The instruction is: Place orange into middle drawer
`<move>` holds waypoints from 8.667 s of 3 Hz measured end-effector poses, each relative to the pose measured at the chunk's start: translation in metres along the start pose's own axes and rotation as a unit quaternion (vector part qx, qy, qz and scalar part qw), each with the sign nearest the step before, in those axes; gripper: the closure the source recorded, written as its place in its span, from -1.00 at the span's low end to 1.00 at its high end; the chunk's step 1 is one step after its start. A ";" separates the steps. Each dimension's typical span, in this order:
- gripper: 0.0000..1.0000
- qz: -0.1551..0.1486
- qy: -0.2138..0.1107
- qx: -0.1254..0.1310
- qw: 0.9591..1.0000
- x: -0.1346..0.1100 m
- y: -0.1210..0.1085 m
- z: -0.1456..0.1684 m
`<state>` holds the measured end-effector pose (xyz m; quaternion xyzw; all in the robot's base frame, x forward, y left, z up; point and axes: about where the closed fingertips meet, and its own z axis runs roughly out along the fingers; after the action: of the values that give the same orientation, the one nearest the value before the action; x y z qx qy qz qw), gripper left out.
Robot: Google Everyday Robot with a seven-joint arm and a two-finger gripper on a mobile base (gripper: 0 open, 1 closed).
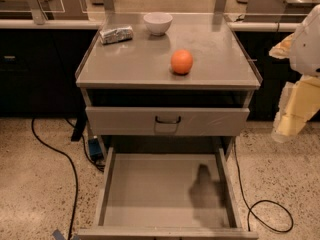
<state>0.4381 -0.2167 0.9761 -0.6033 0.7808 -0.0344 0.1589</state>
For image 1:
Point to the black drawer handle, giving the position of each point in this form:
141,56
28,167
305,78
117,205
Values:
175,121

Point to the open middle drawer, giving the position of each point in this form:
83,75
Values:
166,197

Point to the closed top drawer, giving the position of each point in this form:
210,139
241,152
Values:
141,121

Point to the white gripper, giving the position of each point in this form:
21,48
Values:
307,49

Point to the orange fruit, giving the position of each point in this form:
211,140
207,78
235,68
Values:
181,62

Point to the silver foil snack bag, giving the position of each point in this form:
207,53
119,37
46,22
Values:
115,35

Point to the blue power box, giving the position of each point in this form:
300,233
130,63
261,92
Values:
94,149

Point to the white bowl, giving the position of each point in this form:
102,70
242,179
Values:
157,23

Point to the grey drawer cabinet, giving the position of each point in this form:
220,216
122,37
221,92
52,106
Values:
137,73

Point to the blue tape on floor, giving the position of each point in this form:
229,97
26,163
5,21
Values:
58,235

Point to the dark counter with white rail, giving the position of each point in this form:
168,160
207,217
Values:
37,71

